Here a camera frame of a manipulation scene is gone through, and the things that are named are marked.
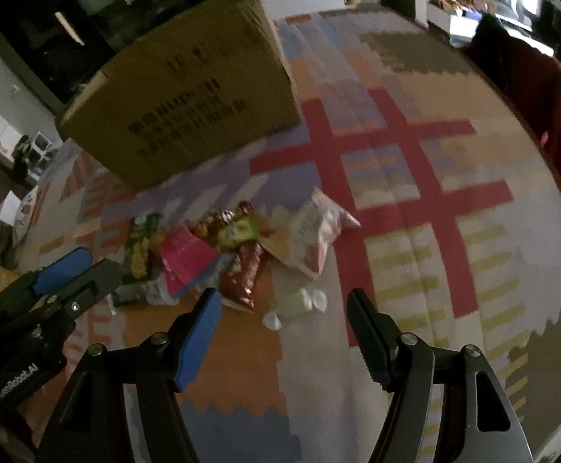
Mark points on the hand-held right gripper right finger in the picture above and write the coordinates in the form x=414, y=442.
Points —
x=364, y=337

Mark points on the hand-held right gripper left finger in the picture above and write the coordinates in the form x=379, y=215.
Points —
x=198, y=342

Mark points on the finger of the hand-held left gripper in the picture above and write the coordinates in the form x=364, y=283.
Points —
x=95, y=282
x=63, y=270

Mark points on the green yellow snack packet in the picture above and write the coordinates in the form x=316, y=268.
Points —
x=140, y=251

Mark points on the white jelly cup pack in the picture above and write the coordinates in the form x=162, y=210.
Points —
x=304, y=301

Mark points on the small white jelly cup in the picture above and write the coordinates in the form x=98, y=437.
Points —
x=273, y=320

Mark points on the red shiny snack packet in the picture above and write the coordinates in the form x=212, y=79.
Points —
x=241, y=275

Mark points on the pink snack packet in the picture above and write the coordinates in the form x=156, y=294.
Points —
x=184, y=253

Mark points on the green label snack packet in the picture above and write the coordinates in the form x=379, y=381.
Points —
x=237, y=232

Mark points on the white pink snack bag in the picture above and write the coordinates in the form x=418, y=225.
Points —
x=316, y=231

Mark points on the beige snack packet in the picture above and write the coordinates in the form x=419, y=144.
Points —
x=278, y=246

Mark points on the brown cardboard box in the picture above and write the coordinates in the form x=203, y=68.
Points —
x=188, y=82

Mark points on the white snack packet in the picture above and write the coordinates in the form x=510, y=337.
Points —
x=160, y=292

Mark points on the dark stand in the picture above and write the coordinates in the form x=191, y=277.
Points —
x=22, y=152

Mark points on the dark red chair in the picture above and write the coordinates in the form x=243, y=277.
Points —
x=535, y=91

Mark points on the white low cabinet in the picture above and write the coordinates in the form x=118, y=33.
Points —
x=454, y=21

